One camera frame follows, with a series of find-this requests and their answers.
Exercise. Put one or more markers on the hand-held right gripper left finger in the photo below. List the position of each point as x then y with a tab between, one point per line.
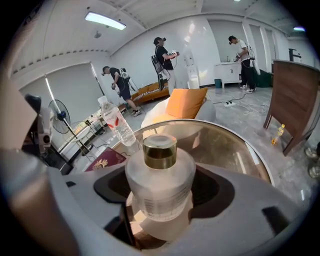
82	200

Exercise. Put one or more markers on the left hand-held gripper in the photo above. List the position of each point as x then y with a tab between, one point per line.
45	125

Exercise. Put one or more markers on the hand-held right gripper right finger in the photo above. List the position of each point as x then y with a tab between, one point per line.
245	212

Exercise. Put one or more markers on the frosted glass container gold cap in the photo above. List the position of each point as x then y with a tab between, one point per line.
160	185

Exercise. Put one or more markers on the black standing fan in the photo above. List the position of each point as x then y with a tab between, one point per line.
60	116

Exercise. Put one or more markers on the maroon booklet with gold emblem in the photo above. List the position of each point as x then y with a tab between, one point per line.
105	161

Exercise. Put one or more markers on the round glass side table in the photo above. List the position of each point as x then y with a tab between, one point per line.
215	147

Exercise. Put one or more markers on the clear plastic water bottle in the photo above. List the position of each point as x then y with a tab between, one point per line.
117	125

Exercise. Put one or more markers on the white shoe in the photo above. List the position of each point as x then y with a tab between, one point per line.
312	153
315	172

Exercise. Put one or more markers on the yellow drink bottle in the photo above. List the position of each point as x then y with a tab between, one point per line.
278	135

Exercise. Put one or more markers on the white armchair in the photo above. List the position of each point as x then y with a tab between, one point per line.
207	111

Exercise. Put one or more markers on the white power strip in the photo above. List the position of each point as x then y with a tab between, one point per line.
229	104

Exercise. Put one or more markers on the long ceiling lamp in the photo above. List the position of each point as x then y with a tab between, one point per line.
105	20

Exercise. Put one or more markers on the orange cushion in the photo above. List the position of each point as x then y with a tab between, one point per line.
186	102

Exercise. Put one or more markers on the teal waste bin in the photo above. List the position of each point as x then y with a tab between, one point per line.
218	83

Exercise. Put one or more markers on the green storage box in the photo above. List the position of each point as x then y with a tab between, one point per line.
264	78

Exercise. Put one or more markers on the white cabinet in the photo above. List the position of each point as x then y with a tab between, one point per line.
228	72

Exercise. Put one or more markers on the white water dispenser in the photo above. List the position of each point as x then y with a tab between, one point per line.
191	67

